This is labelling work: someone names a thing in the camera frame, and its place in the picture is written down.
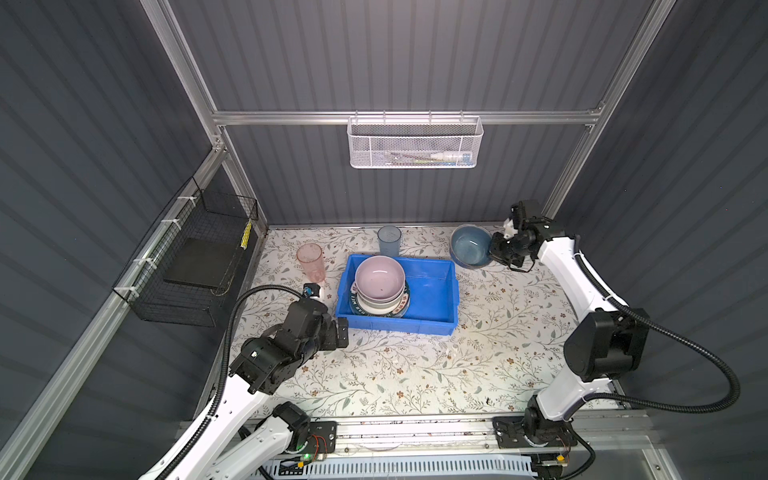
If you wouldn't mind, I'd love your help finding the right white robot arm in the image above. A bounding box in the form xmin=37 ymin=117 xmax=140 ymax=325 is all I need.
xmin=489 ymin=217 xmax=648 ymax=445

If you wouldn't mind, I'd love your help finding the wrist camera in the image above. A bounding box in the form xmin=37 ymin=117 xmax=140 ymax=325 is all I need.
xmin=302 ymin=283 xmax=323 ymax=301
xmin=503 ymin=200 xmax=542 ymax=239

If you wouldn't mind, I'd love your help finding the pink ceramic bowl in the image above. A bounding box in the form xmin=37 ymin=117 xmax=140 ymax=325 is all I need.
xmin=355 ymin=255 xmax=406 ymax=301

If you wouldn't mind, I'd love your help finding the green rimmed white plate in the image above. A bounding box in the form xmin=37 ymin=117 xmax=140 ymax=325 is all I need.
xmin=349 ymin=286 xmax=411 ymax=318

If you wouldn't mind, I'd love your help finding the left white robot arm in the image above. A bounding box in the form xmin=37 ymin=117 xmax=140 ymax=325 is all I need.
xmin=142 ymin=297 xmax=349 ymax=479

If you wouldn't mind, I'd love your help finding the pink plastic cup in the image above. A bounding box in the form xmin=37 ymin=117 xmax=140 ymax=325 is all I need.
xmin=296 ymin=243 xmax=326 ymax=284

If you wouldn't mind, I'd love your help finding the left black corrugated cable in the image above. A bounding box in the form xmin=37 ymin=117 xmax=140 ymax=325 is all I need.
xmin=152 ymin=284 xmax=304 ymax=480

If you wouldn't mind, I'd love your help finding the black wire basket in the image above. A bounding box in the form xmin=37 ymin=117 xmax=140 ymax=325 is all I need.
xmin=113 ymin=181 xmax=259 ymax=328

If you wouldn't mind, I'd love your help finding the blue plastic bin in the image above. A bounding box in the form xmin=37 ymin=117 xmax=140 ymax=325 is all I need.
xmin=335 ymin=254 xmax=460 ymax=336

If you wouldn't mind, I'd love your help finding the white wire mesh basket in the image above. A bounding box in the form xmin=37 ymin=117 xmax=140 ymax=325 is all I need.
xmin=346 ymin=113 xmax=484 ymax=170

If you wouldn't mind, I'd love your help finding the dark blue ceramic bowl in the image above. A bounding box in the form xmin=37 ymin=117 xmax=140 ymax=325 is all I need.
xmin=450 ymin=224 xmax=491 ymax=269

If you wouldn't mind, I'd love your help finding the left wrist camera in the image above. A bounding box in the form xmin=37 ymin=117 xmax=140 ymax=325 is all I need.
xmin=302 ymin=283 xmax=323 ymax=301

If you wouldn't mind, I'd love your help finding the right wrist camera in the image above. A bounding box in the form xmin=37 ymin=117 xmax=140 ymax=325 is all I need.
xmin=503 ymin=200 xmax=542 ymax=239

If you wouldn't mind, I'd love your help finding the light green bowl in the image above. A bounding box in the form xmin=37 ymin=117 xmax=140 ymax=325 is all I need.
xmin=356 ymin=292 xmax=410 ymax=315

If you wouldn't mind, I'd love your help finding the blue plastic cup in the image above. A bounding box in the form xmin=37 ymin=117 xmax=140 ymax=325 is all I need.
xmin=377 ymin=225 xmax=402 ymax=257

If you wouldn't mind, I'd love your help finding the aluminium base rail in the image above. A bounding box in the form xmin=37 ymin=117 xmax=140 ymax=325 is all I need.
xmin=212 ymin=409 xmax=681 ymax=479

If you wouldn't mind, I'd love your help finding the white tube in basket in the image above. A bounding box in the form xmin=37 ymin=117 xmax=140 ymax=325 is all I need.
xmin=429 ymin=151 xmax=473 ymax=165

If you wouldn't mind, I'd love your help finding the black pad in basket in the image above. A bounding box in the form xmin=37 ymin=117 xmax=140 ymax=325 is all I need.
xmin=163 ymin=238 xmax=237 ymax=289

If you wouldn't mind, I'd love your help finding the black corrugated cable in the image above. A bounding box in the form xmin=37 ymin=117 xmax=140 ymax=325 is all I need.
xmin=152 ymin=284 xmax=304 ymax=480
xmin=572 ymin=251 xmax=741 ymax=415

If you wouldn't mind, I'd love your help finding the yellow tag on basket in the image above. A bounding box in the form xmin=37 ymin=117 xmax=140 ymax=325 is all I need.
xmin=239 ymin=220 xmax=252 ymax=250

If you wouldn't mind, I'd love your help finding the right black corrugated cable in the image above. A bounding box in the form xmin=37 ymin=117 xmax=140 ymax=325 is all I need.
xmin=572 ymin=251 xmax=741 ymax=415

